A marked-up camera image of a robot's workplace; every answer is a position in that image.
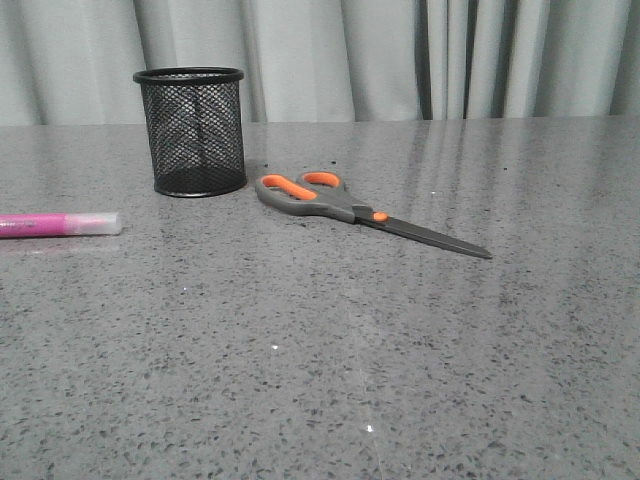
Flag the grey orange scissors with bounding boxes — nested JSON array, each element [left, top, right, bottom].
[[256, 171, 492, 259]]

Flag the pink highlighter pen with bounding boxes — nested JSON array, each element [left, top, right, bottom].
[[1, 212, 122, 238]]

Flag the black mesh pen cup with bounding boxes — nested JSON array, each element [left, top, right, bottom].
[[133, 67, 247, 198]]

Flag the grey curtain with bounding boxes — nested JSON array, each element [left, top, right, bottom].
[[1, 1, 639, 126]]

